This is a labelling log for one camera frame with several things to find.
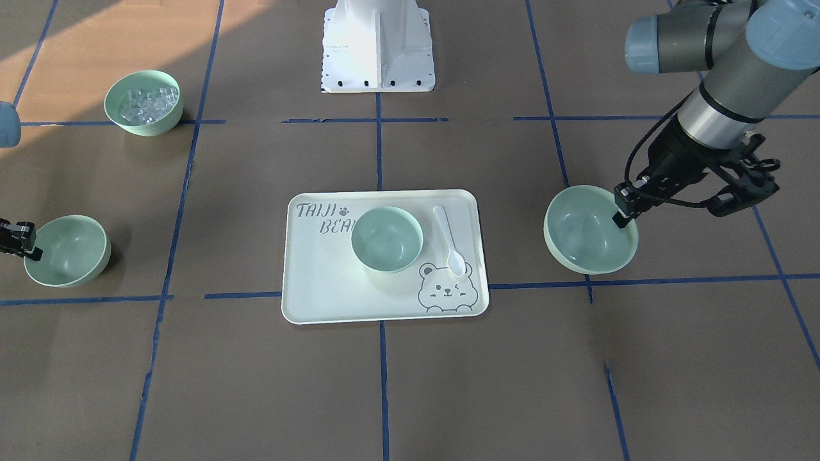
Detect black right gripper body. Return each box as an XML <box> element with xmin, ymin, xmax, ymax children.
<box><xmin>1</xmin><ymin>219</ymin><xmax>24</xmax><ymax>255</ymax></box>

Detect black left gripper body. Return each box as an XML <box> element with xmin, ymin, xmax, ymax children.
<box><xmin>634</xmin><ymin>118</ymin><xmax>728</xmax><ymax>199</ymax></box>

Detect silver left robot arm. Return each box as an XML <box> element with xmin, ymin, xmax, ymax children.
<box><xmin>612</xmin><ymin>1</ymin><xmax>819</xmax><ymax>228</ymax></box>

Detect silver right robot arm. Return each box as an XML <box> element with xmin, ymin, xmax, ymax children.
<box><xmin>1</xmin><ymin>101</ymin><xmax>43</xmax><ymax>261</ymax></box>

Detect green bowl with ice cubes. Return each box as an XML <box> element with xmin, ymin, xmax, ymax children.
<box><xmin>103</xmin><ymin>70</ymin><xmax>184</xmax><ymax>137</ymax></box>

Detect white plastic spoon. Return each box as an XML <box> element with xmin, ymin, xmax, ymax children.
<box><xmin>433</xmin><ymin>205</ymin><xmax>468</xmax><ymax>278</ymax></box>

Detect green bowl on tray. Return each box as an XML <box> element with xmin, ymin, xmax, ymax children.
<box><xmin>350</xmin><ymin>206</ymin><xmax>424</xmax><ymax>273</ymax></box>

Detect pale green bear tray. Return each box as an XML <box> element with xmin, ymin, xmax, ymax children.
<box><xmin>281</xmin><ymin>189</ymin><xmax>489</xmax><ymax>324</ymax></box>

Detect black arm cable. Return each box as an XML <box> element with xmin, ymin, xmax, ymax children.
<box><xmin>625</xmin><ymin>96</ymin><xmax>693</xmax><ymax>186</ymax></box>

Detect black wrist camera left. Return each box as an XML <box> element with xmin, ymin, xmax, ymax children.
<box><xmin>705</xmin><ymin>132</ymin><xmax>781</xmax><ymax>218</ymax></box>

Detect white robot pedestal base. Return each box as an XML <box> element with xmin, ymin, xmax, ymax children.
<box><xmin>320</xmin><ymin>1</ymin><xmax>436</xmax><ymax>93</ymax></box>

